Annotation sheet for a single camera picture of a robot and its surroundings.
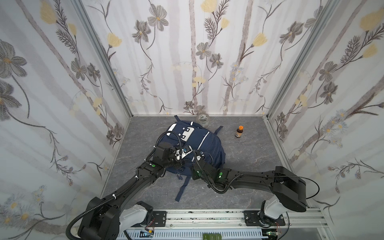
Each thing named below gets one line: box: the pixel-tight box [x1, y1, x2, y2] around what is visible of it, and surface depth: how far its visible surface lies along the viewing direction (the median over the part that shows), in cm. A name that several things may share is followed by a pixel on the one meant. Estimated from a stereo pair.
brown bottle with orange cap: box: [235, 125, 244, 138], surface depth 106 cm
